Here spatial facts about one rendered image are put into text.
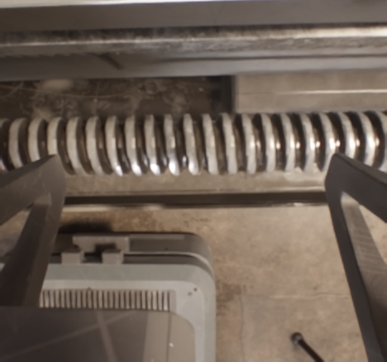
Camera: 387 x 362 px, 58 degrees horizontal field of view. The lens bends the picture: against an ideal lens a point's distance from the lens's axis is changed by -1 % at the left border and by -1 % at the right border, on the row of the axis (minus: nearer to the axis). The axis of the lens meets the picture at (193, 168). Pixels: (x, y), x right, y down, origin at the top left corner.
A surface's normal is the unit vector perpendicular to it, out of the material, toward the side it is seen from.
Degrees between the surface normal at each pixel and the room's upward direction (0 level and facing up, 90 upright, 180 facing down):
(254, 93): 0
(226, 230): 0
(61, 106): 0
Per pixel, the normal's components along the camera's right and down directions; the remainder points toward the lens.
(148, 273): -0.01, -0.61
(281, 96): -0.01, 0.13
